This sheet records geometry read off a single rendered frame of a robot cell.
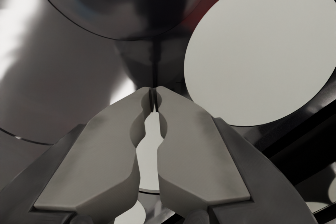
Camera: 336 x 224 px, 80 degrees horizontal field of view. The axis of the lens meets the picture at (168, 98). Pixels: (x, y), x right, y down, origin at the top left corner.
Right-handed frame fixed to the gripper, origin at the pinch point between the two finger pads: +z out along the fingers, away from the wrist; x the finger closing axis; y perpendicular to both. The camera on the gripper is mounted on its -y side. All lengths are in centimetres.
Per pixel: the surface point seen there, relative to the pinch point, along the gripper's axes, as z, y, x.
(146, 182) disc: 1.3, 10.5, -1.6
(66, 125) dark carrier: 1.4, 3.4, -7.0
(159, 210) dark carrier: 1.3, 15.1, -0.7
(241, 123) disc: 1.3, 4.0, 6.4
